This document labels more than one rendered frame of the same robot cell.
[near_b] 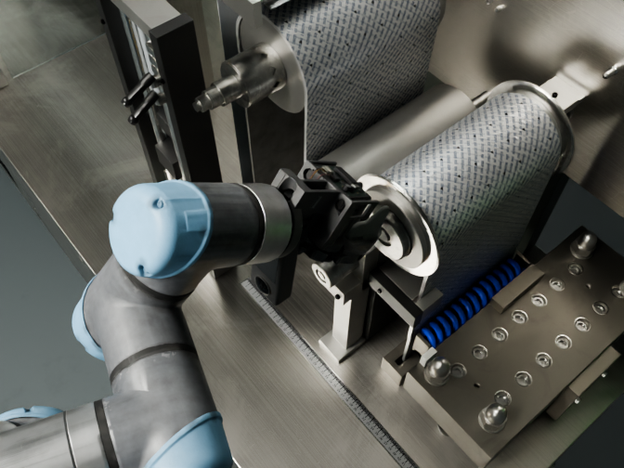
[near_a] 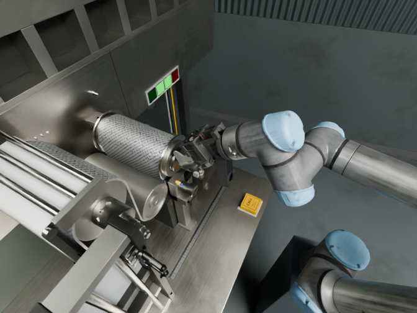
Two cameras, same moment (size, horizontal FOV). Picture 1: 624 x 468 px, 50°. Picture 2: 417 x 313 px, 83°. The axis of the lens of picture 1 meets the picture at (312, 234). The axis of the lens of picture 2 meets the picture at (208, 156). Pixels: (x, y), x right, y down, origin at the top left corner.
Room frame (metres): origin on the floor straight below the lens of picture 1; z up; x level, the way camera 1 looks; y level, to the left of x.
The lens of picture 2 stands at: (0.55, 0.36, 1.79)
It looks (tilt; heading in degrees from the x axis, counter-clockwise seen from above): 50 degrees down; 248
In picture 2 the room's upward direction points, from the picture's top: straight up
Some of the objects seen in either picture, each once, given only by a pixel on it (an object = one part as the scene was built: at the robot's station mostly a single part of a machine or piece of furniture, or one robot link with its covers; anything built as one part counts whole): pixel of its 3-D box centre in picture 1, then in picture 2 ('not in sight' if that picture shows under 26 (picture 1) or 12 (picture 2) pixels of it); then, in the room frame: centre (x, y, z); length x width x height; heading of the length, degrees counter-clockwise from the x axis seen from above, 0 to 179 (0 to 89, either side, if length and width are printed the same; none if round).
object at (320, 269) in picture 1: (327, 271); (192, 189); (0.44, -0.02, 1.18); 0.04 x 0.02 x 0.04; 40
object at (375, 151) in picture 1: (394, 160); (123, 184); (0.64, -0.12, 1.18); 0.26 x 0.12 x 0.12; 130
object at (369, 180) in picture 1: (395, 226); (174, 158); (0.47, -0.10, 1.25); 0.15 x 0.01 x 0.15; 40
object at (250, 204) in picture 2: not in sight; (251, 204); (0.19, -0.02, 0.91); 0.07 x 0.07 x 0.02; 40
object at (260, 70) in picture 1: (253, 74); (114, 216); (0.64, 0.08, 1.34); 0.06 x 0.06 x 0.06; 40
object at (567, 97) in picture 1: (556, 97); (97, 118); (0.66, -0.33, 1.28); 0.06 x 0.05 x 0.02; 130
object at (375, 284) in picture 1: (404, 290); (183, 172); (0.44, -0.13, 1.14); 0.09 x 0.06 x 0.03; 40
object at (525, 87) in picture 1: (527, 129); (111, 131); (0.63, -0.30, 1.25); 0.15 x 0.01 x 0.15; 40
